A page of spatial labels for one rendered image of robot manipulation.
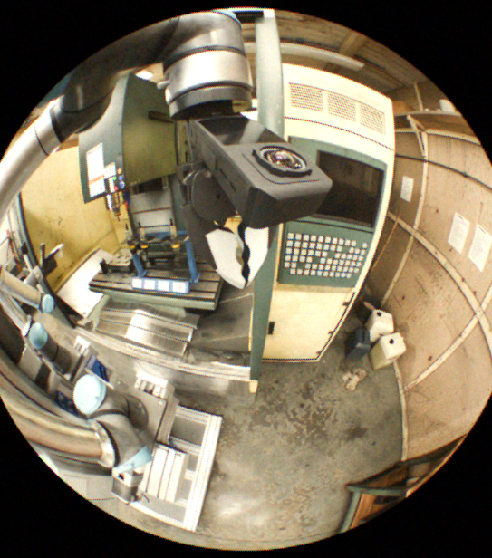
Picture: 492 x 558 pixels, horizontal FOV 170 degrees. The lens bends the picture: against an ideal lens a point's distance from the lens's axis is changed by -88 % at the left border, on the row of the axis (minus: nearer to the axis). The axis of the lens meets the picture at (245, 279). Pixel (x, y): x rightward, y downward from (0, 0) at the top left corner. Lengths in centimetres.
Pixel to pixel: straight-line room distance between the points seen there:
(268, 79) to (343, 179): 56
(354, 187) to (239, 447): 179
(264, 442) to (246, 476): 38
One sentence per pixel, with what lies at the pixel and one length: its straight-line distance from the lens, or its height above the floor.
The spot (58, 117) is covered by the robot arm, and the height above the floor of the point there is 172.
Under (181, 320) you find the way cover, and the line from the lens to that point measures 117.
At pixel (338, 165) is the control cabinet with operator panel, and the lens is 77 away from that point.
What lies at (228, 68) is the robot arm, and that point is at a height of 168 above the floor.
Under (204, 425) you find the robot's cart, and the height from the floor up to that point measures 21.
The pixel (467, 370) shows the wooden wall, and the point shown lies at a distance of 177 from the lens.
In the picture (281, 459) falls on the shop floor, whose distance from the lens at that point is 164.
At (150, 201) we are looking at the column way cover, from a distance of 172.
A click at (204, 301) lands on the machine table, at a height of 87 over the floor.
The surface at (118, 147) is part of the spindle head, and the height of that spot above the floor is 180.
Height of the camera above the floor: 160
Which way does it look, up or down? 38 degrees down
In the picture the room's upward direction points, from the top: straight up
